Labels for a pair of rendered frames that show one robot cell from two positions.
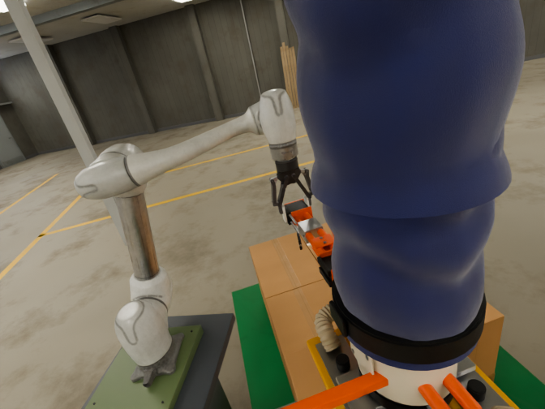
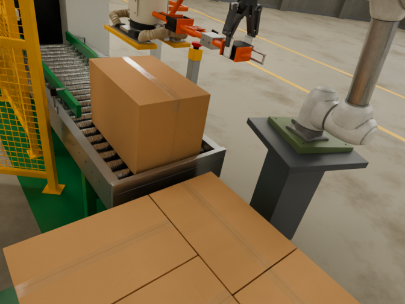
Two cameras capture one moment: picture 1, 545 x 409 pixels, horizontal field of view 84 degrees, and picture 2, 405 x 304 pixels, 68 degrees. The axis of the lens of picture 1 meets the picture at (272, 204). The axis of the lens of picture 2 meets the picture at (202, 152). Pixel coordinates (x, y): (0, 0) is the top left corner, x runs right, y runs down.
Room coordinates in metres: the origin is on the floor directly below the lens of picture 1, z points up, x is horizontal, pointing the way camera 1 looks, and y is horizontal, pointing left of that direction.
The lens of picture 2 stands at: (1.81, -0.77, 1.54)
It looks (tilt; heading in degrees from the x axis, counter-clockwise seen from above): 33 degrees down; 144
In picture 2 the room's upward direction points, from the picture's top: 11 degrees clockwise
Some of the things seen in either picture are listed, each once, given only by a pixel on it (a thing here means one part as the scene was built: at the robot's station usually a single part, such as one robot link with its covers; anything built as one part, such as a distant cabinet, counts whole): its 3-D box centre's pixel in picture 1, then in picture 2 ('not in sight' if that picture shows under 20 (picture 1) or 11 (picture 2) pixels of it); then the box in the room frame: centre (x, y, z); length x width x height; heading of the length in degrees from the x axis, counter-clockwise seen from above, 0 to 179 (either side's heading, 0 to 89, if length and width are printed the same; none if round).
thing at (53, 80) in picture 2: not in sight; (35, 66); (-0.74, -0.61, 0.60); 1.60 x 0.11 x 0.09; 8
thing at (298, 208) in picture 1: (298, 211); (235, 50); (0.96, -0.09, 1.27); 0.08 x 0.07 x 0.05; 9
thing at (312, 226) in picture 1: (311, 230); (211, 40); (0.83, -0.10, 1.26); 0.07 x 0.07 x 0.04; 9
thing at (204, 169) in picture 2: not in sight; (173, 183); (0.73, -0.13, 0.48); 0.70 x 0.03 x 0.15; 98
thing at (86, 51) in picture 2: not in sight; (102, 61); (-0.82, -0.08, 0.60); 1.60 x 0.11 x 0.09; 8
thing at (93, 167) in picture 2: not in sight; (43, 98); (-0.38, -0.62, 0.50); 2.31 x 0.05 x 0.19; 8
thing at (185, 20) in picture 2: (341, 265); (179, 23); (0.61, -0.14, 1.27); 0.10 x 0.08 x 0.06; 99
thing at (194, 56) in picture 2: not in sight; (185, 116); (0.09, 0.29, 0.50); 0.07 x 0.07 x 1.00; 8
